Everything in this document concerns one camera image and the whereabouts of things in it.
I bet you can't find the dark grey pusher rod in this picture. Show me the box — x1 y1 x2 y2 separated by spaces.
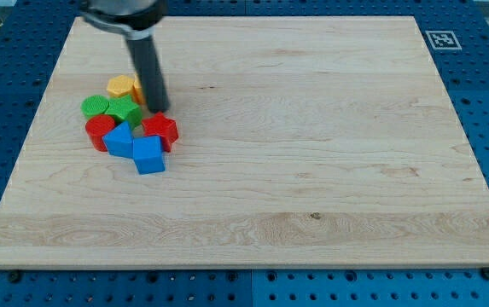
125 35 170 113

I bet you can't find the red star block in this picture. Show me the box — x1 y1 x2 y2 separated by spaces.
142 112 179 153

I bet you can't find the green star block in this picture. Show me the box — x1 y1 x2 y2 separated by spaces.
105 95 143 130

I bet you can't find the orange yellow block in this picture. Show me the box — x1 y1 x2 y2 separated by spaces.
132 74 146 105

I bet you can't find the yellow hexagon block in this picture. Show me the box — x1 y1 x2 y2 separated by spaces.
106 75 134 98

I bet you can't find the green cylinder block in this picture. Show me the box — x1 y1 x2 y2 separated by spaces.
80 95 109 119

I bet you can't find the red cylinder block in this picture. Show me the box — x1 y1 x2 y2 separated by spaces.
84 114 116 152

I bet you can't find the blue triangle block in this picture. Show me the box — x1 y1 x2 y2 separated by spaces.
102 121 133 159

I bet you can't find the blue cube block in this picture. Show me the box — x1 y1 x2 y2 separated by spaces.
132 136 165 175

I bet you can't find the wooden board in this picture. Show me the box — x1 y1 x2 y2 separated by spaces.
0 16 489 270

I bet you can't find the white fiducial marker tag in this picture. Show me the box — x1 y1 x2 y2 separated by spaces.
426 30 462 50

